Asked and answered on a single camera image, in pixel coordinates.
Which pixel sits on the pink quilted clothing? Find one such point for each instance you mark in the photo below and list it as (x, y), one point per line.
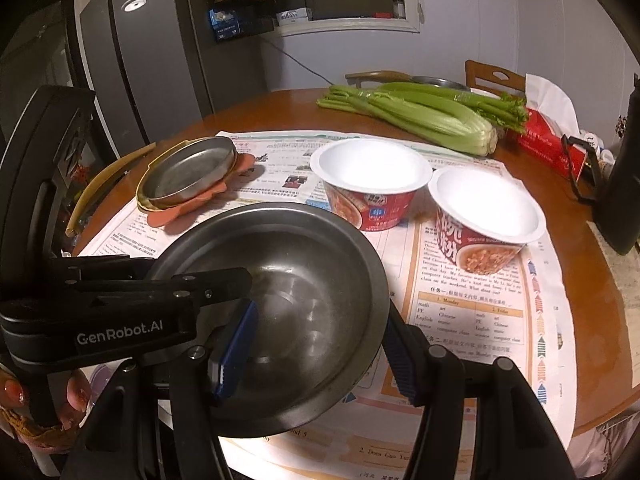
(600, 450)

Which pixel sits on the large metal bowl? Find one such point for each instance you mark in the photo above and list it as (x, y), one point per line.
(300, 280)

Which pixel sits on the red tissue box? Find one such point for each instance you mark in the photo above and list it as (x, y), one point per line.
(545, 135)

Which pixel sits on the yellow shell-shaped plate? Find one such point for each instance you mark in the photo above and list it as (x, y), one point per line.
(141, 191)

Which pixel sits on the pink crab-shaped plate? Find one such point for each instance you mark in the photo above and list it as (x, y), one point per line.
(170, 217)

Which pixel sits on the small metal plate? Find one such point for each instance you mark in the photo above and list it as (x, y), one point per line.
(190, 170)

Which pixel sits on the printed newspaper sheet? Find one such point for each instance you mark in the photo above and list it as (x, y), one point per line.
(475, 320)

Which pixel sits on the black rack with jars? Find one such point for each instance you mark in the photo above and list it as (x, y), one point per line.
(235, 0)

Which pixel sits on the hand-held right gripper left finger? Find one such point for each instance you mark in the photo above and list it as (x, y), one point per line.
(235, 350)

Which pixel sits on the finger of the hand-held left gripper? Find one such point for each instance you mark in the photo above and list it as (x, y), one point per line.
(100, 269)
(215, 285)

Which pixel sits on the curved wooden chair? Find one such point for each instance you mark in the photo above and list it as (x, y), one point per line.
(100, 185)

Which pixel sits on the leafy celery bunch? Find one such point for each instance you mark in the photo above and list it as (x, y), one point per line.
(450, 92)

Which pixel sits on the white flat box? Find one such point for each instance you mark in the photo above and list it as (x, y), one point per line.
(294, 16)

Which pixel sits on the person's left hand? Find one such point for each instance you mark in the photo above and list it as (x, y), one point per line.
(75, 400)

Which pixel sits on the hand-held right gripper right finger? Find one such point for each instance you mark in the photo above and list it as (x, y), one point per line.
(400, 355)

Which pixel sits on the grey refrigerator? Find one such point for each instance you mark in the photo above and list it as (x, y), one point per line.
(150, 60)

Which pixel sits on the small glass jar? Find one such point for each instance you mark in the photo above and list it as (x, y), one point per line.
(398, 8)

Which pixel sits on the thick celery bunch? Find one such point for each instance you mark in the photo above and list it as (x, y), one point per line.
(430, 120)

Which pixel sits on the small steel basin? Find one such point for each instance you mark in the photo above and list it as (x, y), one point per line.
(437, 81)

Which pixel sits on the red instant noodle bowl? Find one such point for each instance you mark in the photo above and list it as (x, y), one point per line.
(370, 165)
(485, 200)

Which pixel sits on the black thermos bottle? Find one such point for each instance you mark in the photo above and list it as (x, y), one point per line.
(625, 185)

